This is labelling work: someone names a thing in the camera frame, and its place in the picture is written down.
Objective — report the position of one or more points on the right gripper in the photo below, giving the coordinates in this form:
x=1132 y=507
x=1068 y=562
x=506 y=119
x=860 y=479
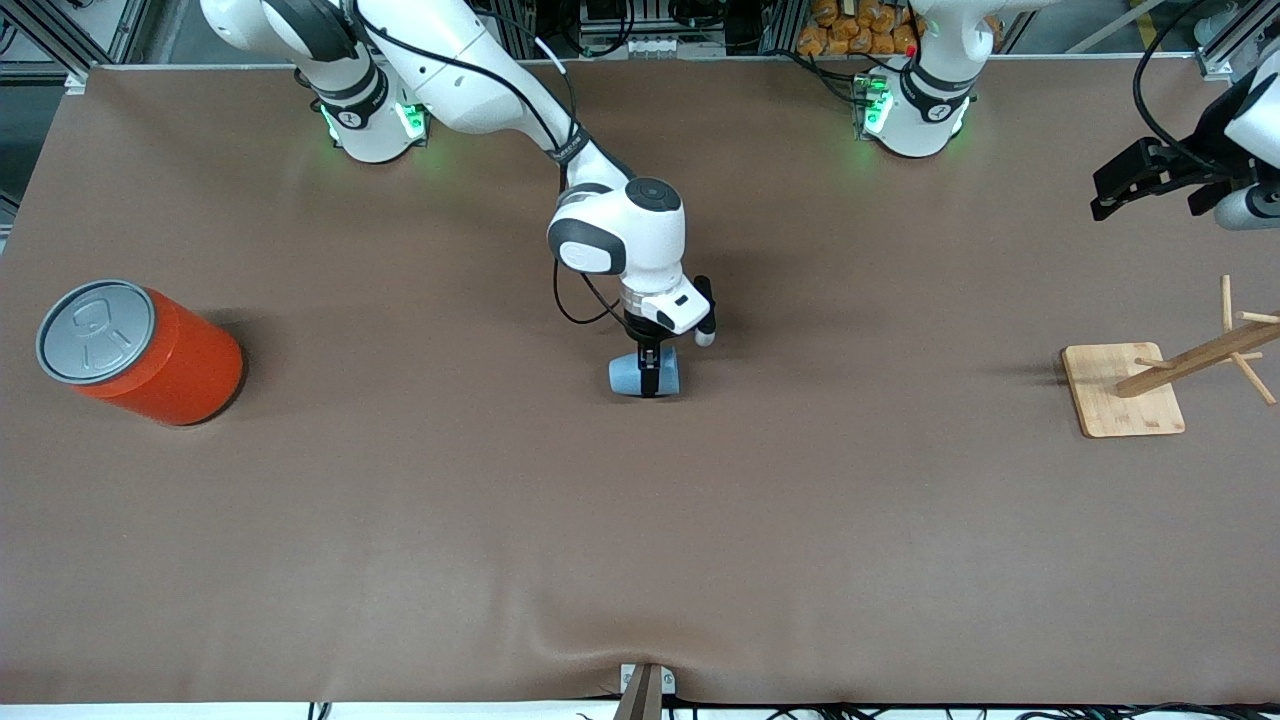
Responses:
x=642 y=331

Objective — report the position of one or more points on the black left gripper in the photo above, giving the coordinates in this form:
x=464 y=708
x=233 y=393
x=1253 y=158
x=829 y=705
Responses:
x=1196 y=160

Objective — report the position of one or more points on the light blue cup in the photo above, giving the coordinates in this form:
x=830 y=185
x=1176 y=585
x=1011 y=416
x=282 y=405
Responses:
x=625 y=375

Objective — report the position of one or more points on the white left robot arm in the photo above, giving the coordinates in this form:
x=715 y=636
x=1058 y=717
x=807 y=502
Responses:
x=925 y=90

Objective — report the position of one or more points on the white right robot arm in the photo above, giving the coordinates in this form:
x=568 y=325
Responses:
x=470 y=70

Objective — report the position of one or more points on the wooden cup rack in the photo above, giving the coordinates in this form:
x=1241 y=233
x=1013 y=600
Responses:
x=1110 y=400

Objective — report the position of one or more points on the brown table mat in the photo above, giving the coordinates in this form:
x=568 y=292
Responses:
x=600 y=520

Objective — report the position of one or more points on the orange packaged snacks pile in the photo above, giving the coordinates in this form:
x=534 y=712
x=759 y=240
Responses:
x=850 y=30

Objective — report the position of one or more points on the metal table clamp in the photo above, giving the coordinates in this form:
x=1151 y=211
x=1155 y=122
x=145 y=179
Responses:
x=645 y=695

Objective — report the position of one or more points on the white power strip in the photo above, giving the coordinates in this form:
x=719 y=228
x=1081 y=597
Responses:
x=660 y=46

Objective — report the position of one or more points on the orange can with silver lid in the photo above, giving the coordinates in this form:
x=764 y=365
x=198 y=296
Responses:
x=190 y=370

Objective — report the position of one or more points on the aluminium frame profile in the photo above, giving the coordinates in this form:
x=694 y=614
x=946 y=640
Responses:
x=60 y=30
x=1215 y=40

